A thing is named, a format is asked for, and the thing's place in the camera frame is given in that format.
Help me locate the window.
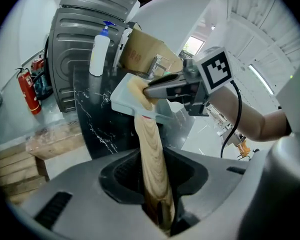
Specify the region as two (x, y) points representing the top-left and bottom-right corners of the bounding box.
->
(183, 35), (206, 57)

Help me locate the orange machine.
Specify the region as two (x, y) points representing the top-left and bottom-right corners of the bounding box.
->
(235, 133), (252, 158)

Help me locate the red fire extinguisher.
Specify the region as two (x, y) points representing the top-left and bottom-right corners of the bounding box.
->
(30, 57), (45, 75)
(14, 67), (43, 116)

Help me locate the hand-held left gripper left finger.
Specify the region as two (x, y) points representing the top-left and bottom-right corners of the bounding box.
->
(8, 148), (170, 240)

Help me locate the black marble counter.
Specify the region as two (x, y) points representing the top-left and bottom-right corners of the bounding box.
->
(73, 65), (196, 160)

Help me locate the white spray bottle blue nozzle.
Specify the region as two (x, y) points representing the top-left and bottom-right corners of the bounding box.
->
(88, 20), (117, 78)

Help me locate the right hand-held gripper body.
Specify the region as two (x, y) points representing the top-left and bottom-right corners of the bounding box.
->
(166, 46), (235, 117)

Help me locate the grey ribbed metal appliance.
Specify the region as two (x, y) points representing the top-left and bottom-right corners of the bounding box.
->
(47, 0), (151, 113)

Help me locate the stack of wooden boards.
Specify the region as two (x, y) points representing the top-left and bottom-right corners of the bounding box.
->
(0, 122), (91, 206)

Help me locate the white pan with wooden handle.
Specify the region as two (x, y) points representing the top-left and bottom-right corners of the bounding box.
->
(110, 72), (176, 237)

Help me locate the black cable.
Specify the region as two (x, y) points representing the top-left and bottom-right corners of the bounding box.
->
(219, 80), (243, 159)

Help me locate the brown cardboard box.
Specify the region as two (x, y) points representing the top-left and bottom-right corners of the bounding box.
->
(118, 22), (184, 76)

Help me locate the person's right forearm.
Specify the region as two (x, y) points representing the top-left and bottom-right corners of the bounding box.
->
(209, 85), (291, 143)

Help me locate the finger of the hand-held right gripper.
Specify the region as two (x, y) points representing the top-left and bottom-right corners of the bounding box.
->
(147, 73), (189, 86)
(142, 80), (190, 100)

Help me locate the long ceiling light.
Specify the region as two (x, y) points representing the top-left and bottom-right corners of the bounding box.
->
(248, 63), (275, 96)

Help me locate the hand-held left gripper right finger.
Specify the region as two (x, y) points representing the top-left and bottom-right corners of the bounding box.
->
(164, 133), (300, 240)

